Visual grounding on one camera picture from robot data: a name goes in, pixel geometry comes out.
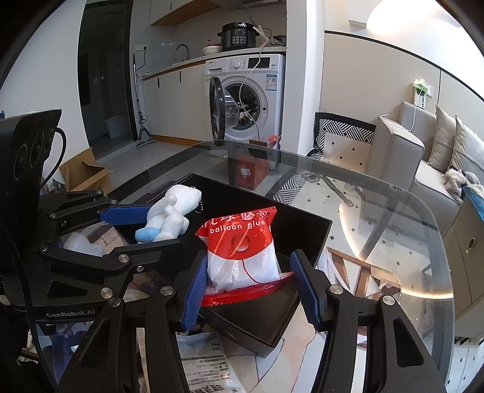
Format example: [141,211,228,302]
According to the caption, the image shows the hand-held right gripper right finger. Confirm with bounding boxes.
[290,248,449,393]

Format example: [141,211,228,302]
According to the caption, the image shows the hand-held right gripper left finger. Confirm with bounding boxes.
[57,254,211,393]

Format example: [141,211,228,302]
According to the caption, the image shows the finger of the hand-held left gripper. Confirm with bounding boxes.
[39,237,207,300]
[38,190,152,237]

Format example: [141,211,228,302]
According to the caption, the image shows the white plush toy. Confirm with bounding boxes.
[135,184,203,243]

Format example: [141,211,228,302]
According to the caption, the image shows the red and white plastic packet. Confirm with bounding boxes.
[195,206,299,307]

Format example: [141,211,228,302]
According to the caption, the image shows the black cardboard box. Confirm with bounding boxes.
[113,173,333,358]

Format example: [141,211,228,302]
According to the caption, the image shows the printed anime table mat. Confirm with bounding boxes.
[23,212,383,393]

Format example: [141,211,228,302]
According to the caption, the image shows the brown cardboard box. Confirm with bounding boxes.
[58,147,113,193]

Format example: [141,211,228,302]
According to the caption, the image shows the white printed plastic packet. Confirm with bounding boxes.
[176,329,251,393]

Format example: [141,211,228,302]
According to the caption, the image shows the flat mop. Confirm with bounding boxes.
[132,54,157,149]

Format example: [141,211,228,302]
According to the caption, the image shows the white bin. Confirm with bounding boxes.
[105,115,131,139]

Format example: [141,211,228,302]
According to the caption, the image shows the white kitchen base cabinets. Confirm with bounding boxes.
[142,62,207,143]

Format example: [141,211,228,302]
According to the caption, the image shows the red box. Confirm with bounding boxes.
[237,135,283,191]

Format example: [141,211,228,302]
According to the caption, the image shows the black white patterned chair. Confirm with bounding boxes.
[306,112,377,179]

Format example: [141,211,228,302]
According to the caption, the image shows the beige sofa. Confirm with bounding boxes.
[366,101,484,235]

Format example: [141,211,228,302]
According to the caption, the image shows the grey fuzzy cloth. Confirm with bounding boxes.
[443,168,483,202]

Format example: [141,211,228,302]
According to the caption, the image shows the white washing machine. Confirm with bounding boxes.
[204,54,287,146]

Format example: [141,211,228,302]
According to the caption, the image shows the blue flat item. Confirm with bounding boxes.
[463,186,484,220]

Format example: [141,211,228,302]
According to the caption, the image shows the grey cushion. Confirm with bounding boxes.
[427,105,457,173]
[448,115,484,175]

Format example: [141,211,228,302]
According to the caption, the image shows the black pressure cooker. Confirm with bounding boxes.
[218,22,265,52]

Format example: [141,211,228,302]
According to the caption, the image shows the white upper kitchen cabinet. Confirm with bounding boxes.
[150,0,222,27]

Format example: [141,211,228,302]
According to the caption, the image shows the white cooker cable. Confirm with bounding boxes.
[237,23,273,126]

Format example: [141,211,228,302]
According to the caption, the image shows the wall charger with green plug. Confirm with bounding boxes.
[411,78,433,109]

